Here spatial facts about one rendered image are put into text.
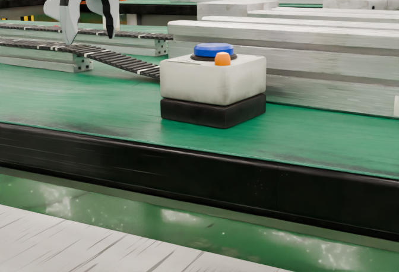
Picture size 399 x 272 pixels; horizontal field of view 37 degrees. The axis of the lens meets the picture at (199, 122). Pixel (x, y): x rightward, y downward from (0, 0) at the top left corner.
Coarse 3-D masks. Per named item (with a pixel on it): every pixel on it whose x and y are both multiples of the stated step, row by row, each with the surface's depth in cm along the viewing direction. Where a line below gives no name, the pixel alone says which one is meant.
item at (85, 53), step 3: (102, 48) 90; (84, 51) 88; (87, 51) 88; (90, 51) 88; (93, 51) 88; (96, 51) 89; (99, 51) 88; (102, 51) 89; (105, 51) 89; (108, 51) 89; (78, 54) 87; (81, 54) 86; (84, 54) 86; (87, 54) 86; (90, 54) 87; (93, 54) 87; (87, 57) 86
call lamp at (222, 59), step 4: (220, 52) 56; (224, 52) 56; (216, 56) 56; (220, 56) 56; (224, 56) 56; (228, 56) 56; (216, 60) 56; (220, 60) 56; (224, 60) 56; (228, 60) 56; (216, 64) 56; (220, 64) 56; (224, 64) 56; (228, 64) 56
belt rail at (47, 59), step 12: (0, 48) 97; (12, 48) 96; (24, 48) 94; (0, 60) 98; (12, 60) 96; (24, 60) 95; (36, 60) 94; (48, 60) 92; (60, 60) 91; (72, 60) 88; (84, 60) 90
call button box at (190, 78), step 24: (168, 72) 60; (192, 72) 58; (216, 72) 56; (240, 72) 58; (264, 72) 62; (168, 96) 60; (192, 96) 58; (216, 96) 57; (240, 96) 58; (264, 96) 62; (192, 120) 59; (216, 120) 57; (240, 120) 59
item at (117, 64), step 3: (123, 60) 86; (126, 60) 86; (129, 60) 86; (132, 60) 87; (135, 60) 86; (138, 60) 87; (141, 60) 87; (111, 63) 84; (114, 63) 84; (117, 63) 84; (120, 63) 84; (123, 63) 84; (126, 63) 84; (129, 63) 85; (132, 63) 85; (114, 66) 83; (117, 66) 83; (120, 66) 83
